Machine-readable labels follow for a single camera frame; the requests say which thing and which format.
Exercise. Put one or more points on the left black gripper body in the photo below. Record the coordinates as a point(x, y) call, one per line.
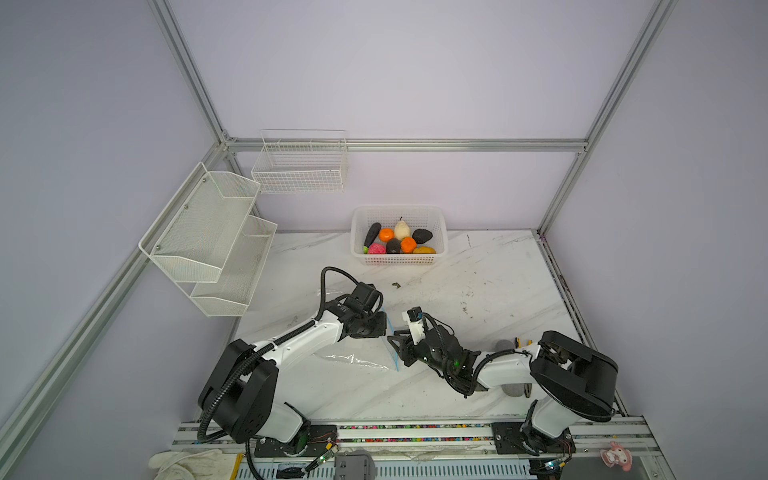
point(373, 326)

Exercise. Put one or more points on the pink plush toy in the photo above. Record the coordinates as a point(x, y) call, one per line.
point(617, 456)

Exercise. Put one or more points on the clear zip top bag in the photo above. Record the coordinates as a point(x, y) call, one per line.
point(369, 353)

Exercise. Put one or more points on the white plastic basket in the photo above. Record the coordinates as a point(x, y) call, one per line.
point(416, 216)

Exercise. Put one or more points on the cream toy pear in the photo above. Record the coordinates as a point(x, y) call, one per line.
point(401, 229)

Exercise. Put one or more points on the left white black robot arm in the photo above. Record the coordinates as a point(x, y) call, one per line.
point(238, 399)

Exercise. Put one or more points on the white wire wall basket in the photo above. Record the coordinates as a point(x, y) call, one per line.
point(296, 161)

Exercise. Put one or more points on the yellow handled pliers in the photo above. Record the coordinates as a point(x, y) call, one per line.
point(524, 343)

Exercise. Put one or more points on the white two-tier mesh shelf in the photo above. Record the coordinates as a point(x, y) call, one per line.
point(209, 242)

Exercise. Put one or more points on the black round toy fruit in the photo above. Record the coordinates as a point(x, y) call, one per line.
point(393, 246)

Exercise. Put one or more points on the yellow toy mango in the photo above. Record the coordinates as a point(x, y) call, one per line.
point(423, 250)

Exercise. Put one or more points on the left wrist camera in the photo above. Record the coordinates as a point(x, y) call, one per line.
point(365, 299)

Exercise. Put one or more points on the grey power adapter box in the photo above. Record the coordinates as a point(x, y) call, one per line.
point(358, 465)

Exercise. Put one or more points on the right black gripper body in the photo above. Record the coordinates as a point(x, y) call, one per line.
point(425, 356)

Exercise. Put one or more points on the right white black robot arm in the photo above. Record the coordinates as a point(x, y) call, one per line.
point(579, 383)

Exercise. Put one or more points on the pink toy dragon fruit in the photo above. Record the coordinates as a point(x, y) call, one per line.
point(376, 249)

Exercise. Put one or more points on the dark toy avocado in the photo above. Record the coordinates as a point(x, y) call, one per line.
point(421, 236)

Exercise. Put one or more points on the white cloth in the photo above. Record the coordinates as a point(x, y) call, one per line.
point(208, 464)

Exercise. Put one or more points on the grey felt eraser block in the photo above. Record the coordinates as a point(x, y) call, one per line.
point(517, 389)

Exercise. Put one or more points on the orange toy fruit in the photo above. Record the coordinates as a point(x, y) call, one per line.
point(408, 245)
point(386, 235)

